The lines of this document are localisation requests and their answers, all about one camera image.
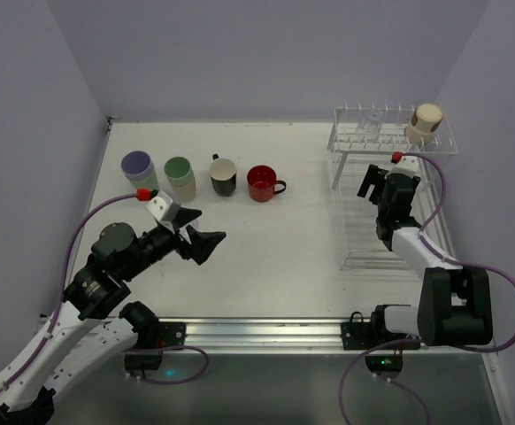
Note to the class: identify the cream cup with brown band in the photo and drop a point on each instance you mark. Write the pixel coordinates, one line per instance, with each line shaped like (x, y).
(423, 124)

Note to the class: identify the black mug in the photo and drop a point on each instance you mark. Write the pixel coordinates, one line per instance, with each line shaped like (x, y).
(223, 173)

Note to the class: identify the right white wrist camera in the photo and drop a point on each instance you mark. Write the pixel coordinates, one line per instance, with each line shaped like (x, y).
(404, 164)

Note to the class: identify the clear glass shelf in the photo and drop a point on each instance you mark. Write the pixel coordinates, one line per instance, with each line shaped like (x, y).
(370, 125)

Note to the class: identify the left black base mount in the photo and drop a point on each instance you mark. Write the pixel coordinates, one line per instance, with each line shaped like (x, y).
(158, 335)

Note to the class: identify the beige cup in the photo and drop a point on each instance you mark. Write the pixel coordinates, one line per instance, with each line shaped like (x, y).
(185, 193)

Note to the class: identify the white wire dish rack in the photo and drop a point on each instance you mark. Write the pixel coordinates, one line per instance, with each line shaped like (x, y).
(350, 157)

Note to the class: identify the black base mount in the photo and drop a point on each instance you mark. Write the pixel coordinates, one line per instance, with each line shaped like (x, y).
(158, 335)
(361, 333)

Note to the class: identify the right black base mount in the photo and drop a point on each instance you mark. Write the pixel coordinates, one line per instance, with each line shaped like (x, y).
(361, 333)

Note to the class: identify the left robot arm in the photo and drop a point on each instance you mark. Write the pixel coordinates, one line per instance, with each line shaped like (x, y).
(34, 380)

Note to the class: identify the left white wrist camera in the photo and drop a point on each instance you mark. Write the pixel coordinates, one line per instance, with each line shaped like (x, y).
(162, 206)

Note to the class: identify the aluminium rail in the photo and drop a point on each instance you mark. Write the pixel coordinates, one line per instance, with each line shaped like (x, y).
(215, 336)

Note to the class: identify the purple cup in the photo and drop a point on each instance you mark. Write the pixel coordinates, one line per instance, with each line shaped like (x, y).
(137, 165)

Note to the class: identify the light green cup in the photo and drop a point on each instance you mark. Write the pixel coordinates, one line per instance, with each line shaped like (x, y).
(147, 180)

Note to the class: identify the red mug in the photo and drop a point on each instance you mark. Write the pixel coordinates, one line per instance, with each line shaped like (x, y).
(263, 184)

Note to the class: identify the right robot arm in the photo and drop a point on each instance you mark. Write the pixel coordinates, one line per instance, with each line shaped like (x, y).
(454, 303)

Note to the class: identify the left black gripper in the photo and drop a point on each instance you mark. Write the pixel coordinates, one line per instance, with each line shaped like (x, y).
(182, 242)

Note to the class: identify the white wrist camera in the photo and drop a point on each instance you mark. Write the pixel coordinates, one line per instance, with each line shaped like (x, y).
(162, 206)
(404, 164)

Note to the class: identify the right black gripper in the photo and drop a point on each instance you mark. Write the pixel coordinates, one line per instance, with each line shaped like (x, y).
(383, 190)

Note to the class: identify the tall green cup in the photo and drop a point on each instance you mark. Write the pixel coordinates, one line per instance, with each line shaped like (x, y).
(178, 171)

